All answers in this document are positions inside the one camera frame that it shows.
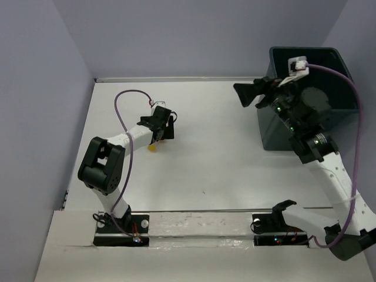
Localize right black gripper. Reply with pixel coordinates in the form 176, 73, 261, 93
236, 72, 303, 133

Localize clear bottle orange label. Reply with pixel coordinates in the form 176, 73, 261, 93
147, 144, 157, 152

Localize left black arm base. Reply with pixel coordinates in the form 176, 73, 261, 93
92, 212, 150, 247

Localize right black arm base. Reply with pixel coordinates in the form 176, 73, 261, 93
250, 200, 309, 247

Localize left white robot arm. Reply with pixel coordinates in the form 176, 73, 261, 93
78, 102, 177, 232

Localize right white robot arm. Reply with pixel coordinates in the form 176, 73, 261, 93
233, 77, 375, 261

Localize dark green plastic bin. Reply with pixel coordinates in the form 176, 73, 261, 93
257, 46, 359, 151

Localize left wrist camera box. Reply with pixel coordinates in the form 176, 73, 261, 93
152, 101, 166, 109

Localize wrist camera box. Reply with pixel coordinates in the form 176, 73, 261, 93
278, 56, 309, 87
152, 101, 166, 109

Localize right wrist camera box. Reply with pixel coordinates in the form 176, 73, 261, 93
278, 56, 309, 87

